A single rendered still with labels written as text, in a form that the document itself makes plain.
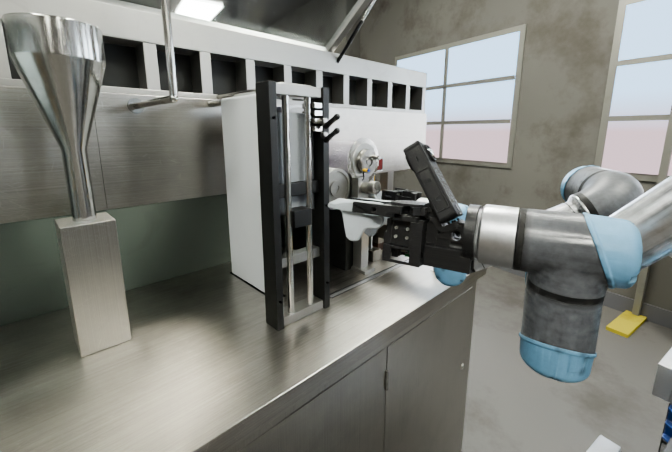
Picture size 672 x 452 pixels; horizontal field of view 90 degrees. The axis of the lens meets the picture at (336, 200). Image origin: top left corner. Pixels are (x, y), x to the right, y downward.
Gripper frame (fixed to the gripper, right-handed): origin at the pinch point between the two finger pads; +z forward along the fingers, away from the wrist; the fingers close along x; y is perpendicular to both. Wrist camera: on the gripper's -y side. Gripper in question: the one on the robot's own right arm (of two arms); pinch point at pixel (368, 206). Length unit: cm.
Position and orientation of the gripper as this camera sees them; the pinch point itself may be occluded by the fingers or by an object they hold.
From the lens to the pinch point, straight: 117.5
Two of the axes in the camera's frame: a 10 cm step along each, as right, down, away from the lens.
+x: -7.2, 1.4, -6.8
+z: -6.9, -1.4, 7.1
